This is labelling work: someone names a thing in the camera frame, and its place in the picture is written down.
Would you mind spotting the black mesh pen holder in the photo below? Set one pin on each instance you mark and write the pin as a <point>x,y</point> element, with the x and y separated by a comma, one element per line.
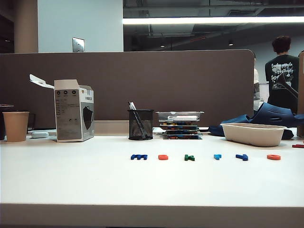
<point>141,129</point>

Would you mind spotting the dark drinking glass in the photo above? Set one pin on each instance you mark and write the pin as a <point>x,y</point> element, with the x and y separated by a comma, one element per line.
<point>33,121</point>

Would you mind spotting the person in white shirt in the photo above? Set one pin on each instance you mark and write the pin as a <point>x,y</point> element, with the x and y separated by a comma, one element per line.
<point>256,78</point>

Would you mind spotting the light blue letter magnet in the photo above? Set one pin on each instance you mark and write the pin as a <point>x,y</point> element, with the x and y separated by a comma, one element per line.
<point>216,156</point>

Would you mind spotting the blue foam clog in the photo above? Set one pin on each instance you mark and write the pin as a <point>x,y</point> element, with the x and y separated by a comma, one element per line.
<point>273,114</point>
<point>237,118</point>

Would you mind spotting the letter magnet pack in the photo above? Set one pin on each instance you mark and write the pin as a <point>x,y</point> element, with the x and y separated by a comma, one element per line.
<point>181,136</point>
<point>175,123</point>
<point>178,127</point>
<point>181,132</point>

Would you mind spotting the cardboard box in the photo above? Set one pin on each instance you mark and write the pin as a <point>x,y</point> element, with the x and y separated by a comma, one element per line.
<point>301,95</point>

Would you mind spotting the dark blue letter M magnet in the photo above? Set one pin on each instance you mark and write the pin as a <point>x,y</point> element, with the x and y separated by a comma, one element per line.
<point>139,156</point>

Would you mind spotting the brown desk partition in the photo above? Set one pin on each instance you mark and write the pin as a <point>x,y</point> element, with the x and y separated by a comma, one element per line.
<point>142,78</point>

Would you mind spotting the dark blue letter Y magnet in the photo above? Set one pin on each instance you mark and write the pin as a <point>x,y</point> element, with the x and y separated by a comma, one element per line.
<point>240,156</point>

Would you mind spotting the green letter K magnet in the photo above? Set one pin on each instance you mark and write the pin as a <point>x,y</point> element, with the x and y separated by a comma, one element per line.
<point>187,157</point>

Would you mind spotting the black and white pen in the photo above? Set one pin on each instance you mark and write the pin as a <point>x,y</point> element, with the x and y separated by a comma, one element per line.
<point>131,105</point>

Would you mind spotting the brown paper cup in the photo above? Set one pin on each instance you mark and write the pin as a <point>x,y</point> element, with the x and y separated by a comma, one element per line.
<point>15,127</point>

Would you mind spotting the person in dark green shirt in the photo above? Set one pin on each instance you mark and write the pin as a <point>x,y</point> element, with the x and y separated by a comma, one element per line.
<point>282,71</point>

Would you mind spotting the red letter magnet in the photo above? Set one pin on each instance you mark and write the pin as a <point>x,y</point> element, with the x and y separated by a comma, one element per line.
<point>298,145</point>

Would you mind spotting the metal wall switch plate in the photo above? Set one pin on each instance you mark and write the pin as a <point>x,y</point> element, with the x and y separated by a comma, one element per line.
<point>78,45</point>

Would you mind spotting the small white device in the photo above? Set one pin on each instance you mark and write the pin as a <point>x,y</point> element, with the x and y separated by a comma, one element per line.
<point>39,135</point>

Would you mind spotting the stacked magnet letter boxes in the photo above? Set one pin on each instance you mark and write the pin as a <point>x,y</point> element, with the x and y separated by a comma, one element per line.
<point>162,116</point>

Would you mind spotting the grey face mask box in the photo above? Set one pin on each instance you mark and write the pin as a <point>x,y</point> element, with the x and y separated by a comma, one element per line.
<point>67,114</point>

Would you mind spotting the white oval paper bowl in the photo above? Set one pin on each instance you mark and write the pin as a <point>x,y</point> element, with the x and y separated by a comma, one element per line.
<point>251,136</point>

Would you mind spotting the long ceiling light strip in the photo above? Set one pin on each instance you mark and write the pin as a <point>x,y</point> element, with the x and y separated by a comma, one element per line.
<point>190,20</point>

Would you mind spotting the orange letter O magnet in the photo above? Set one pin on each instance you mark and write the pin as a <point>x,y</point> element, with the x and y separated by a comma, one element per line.
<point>159,157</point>
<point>269,157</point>

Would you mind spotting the grey funnel shaped tool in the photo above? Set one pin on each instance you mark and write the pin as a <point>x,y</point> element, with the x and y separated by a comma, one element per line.
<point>288,86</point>

